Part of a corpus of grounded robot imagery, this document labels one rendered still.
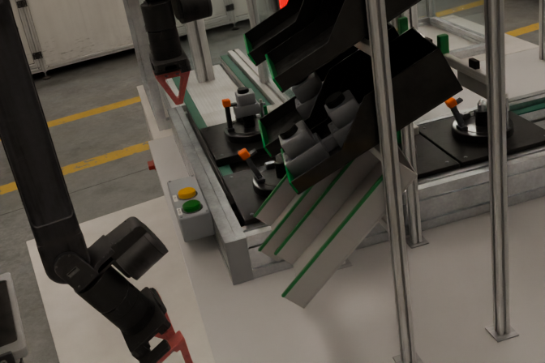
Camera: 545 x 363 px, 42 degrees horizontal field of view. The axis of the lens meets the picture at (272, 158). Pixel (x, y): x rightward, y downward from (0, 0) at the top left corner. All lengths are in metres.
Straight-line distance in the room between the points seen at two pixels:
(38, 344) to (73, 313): 1.52
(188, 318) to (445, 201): 0.59
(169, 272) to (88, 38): 5.38
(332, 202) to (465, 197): 0.45
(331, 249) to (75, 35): 5.84
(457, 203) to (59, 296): 0.87
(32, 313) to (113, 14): 4.08
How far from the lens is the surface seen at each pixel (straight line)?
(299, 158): 1.06
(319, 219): 1.21
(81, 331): 1.46
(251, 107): 1.83
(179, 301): 1.46
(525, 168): 1.62
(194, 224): 1.54
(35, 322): 3.17
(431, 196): 1.53
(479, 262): 1.45
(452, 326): 1.29
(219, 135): 1.90
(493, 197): 1.14
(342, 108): 1.05
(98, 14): 6.81
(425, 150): 1.65
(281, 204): 1.35
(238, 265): 1.44
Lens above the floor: 1.66
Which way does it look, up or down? 24 degrees down
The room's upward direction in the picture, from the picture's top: 10 degrees counter-clockwise
